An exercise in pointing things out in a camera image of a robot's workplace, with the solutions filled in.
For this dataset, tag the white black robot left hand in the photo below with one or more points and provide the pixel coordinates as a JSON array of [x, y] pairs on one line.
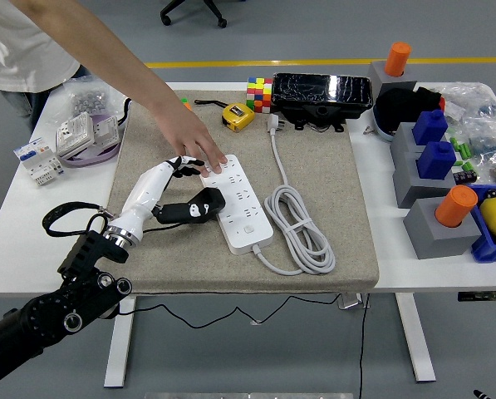
[[148, 191]]

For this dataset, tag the person's left hand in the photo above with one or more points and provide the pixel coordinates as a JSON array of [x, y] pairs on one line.
[[193, 137]]

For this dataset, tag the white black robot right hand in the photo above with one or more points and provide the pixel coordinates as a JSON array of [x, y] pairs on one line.
[[481, 395]]

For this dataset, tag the black plug adapter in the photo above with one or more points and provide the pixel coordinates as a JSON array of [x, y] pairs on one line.
[[214, 197]]

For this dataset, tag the white power strip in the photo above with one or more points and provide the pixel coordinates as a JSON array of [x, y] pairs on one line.
[[247, 216]]

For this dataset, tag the person's left forearm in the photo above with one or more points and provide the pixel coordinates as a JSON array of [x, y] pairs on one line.
[[106, 58]]

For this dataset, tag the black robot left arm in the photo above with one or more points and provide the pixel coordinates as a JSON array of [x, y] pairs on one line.
[[44, 320]]

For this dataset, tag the colourful puzzle cube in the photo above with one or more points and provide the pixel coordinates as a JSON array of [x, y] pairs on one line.
[[258, 95], [185, 103]]

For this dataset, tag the yellow tape measure black window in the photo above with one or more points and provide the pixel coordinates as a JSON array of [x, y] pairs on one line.
[[237, 116]]

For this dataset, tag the white table leg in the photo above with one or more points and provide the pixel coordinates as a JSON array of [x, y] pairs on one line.
[[418, 345], [119, 353]]

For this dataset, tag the black table control panel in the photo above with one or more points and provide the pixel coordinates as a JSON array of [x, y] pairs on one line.
[[484, 296]]

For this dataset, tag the clear bag of metal nuts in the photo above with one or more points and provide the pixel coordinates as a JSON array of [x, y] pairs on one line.
[[87, 99]]

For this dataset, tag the white blue circuit breaker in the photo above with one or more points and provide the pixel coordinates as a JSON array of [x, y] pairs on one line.
[[35, 162]]

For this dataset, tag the black office chair base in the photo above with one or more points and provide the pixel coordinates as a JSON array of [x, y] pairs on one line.
[[221, 22]]

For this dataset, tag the grey-brown mat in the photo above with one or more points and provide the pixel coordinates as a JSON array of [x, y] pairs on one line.
[[314, 166]]

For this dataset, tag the black glossy device box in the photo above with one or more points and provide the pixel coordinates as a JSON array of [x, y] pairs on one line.
[[314, 89]]

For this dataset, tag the blue storage bin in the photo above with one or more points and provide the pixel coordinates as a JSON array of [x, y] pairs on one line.
[[488, 249]]

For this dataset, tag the grey block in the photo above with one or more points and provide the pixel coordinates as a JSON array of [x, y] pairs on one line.
[[430, 237], [401, 141], [378, 75], [409, 183]]

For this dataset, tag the orange cylinder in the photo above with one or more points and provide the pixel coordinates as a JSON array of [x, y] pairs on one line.
[[398, 58], [455, 205]]

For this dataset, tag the person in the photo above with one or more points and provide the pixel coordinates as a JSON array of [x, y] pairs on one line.
[[15, 50]]

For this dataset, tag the black cloth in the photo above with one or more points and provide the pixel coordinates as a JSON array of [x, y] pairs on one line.
[[397, 108]]

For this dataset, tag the small black components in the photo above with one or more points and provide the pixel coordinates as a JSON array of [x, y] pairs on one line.
[[465, 174]]

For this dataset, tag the blue block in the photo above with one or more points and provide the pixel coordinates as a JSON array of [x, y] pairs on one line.
[[436, 160], [429, 126]]

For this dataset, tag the red block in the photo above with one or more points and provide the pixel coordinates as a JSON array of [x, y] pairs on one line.
[[440, 101]]

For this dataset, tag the white wall socket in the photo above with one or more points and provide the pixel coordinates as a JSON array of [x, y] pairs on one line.
[[74, 135]]

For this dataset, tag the metal bracket under table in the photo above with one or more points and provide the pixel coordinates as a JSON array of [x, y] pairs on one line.
[[351, 301]]

